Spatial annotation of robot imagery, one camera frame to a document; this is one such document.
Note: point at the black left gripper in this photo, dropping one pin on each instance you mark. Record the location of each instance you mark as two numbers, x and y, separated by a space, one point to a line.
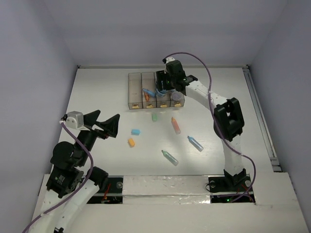
97 131

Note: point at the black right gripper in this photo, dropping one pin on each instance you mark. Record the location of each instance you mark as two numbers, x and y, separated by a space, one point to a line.
162 75

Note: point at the blue label putty jar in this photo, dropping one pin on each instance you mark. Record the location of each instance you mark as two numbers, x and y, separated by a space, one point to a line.
161 93

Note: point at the blue highlighter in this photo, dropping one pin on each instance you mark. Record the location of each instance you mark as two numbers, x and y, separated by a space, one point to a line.
149 92

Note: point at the clear paper clip jar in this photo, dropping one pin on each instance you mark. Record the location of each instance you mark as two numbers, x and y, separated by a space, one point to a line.
176 96

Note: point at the teal green marker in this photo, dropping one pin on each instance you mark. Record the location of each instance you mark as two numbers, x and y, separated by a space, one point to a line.
170 158

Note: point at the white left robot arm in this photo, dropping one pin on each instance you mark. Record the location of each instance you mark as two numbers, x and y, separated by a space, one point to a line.
74 178

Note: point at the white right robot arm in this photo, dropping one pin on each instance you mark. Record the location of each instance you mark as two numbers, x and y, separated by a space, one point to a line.
228 121

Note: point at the green eraser cap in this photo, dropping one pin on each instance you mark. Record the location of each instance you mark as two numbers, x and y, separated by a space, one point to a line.
154 117

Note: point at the blue eraser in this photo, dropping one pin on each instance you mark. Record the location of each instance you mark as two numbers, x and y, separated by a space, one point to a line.
135 132

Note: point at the orange eraser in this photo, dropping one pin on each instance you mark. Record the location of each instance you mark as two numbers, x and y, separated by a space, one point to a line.
131 142

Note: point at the pink orange highlighter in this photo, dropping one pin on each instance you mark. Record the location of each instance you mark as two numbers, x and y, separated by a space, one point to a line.
175 126

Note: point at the light blue marker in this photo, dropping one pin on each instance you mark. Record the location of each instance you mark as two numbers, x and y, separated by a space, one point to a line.
195 143

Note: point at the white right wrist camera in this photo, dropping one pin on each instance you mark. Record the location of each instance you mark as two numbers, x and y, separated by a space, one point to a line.
168 59

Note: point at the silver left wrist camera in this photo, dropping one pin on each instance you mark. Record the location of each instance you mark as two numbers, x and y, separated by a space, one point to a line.
74 120

